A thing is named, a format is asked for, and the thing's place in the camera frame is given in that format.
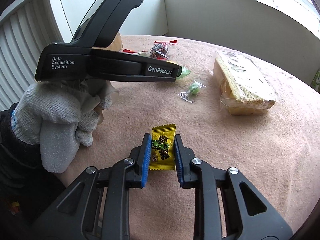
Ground red white snack pouch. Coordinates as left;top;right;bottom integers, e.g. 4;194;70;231
122;49;154;58

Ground red dates candy bag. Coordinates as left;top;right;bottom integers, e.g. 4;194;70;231
150;40;177;60

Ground yellow jelly cup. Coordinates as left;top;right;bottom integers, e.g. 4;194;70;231
162;61;191;80

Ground yellow candy packet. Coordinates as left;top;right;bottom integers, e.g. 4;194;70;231
149;124;176;171

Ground wafer biscuit pack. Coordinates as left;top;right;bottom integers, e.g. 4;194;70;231
213;50;277;115

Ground white gloved left hand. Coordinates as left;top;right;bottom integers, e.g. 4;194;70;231
10;79;119;173

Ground brown cardboard box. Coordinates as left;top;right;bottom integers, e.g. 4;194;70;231
106;32;123;51

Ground white cabinet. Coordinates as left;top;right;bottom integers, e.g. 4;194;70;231
47;0;168;43

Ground pink table cloth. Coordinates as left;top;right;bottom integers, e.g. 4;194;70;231
59;38;319;230

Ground white slatted radiator cover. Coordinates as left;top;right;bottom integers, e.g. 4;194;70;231
0;0;62;110

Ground small green wrapped candy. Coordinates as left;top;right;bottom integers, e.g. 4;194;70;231
178;80;207;103

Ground green carton box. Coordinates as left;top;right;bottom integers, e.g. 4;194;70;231
310;69;320;93

